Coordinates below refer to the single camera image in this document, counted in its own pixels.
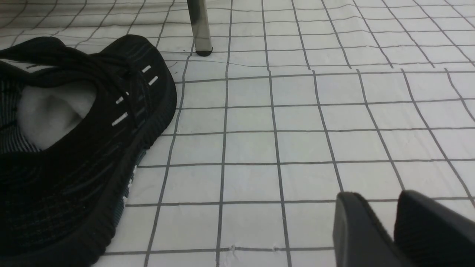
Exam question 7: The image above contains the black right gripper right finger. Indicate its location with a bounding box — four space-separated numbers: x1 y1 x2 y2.
394 190 475 267

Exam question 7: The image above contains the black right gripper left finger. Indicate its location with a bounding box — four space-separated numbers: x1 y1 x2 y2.
332 192 407 267

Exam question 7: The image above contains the black knit sneaker right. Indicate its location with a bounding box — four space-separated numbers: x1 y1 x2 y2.
1 35 177 267

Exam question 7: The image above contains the white grid-pattern floor cloth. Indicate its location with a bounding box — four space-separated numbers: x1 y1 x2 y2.
1 0 475 267

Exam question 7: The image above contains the silver metal shoe rack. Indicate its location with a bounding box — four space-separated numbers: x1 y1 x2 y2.
187 0 213 56

